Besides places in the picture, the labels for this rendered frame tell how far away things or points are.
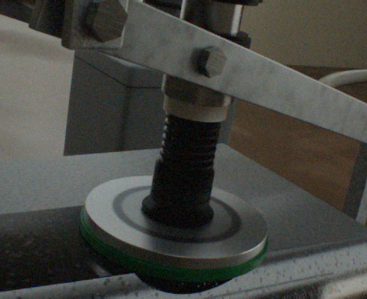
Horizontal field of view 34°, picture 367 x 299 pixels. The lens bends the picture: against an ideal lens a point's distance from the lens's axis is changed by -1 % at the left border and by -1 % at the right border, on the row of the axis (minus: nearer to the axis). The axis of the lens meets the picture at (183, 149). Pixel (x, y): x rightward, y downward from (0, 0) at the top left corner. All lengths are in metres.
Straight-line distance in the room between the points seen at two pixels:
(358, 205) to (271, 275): 1.86
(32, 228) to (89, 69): 1.27
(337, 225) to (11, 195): 0.43
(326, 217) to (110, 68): 1.07
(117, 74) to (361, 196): 1.22
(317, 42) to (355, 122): 7.08
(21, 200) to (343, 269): 0.41
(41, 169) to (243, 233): 0.31
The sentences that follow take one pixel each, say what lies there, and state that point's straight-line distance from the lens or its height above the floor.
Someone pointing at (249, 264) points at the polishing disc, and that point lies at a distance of 0.66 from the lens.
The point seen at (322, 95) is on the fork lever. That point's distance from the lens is 0.74.
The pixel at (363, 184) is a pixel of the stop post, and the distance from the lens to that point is 2.54.
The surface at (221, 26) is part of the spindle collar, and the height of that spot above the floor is 1.11.
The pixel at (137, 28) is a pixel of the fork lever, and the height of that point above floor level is 1.12.
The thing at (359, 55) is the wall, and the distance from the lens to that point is 8.54.
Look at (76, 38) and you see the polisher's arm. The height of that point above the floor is 1.11.
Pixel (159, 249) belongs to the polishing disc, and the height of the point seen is 0.89.
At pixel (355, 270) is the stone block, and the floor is 0.84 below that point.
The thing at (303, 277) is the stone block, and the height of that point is 0.84.
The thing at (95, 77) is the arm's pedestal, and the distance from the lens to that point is 1.89.
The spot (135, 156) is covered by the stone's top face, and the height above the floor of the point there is 0.87.
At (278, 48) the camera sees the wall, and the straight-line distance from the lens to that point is 7.48.
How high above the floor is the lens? 1.19
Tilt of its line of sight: 18 degrees down
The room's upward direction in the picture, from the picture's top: 10 degrees clockwise
